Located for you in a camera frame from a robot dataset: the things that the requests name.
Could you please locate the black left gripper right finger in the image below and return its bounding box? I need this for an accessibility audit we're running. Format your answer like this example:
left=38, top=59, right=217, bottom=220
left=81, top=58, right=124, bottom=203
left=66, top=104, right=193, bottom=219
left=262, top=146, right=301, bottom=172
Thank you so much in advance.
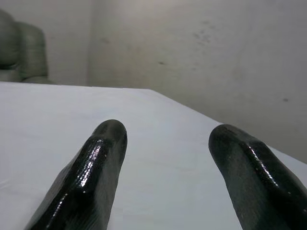
left=208, top=123, right=307, bottom=230

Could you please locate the dark green leather sofa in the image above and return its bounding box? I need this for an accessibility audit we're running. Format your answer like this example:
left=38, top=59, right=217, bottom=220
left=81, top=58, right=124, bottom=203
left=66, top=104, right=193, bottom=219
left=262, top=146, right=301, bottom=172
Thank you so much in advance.
left=0, top=8, right=56, bottom=84

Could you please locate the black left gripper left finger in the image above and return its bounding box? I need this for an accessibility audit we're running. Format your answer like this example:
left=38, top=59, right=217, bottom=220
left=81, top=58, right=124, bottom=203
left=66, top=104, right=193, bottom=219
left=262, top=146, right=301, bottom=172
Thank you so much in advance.
left=23, top=119, right=128, bottom=230

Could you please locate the white folding table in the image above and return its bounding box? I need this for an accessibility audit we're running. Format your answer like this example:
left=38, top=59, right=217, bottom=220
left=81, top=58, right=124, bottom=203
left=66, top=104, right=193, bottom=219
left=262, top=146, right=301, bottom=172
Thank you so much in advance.
left=0, top=81, right=307, bottom=230

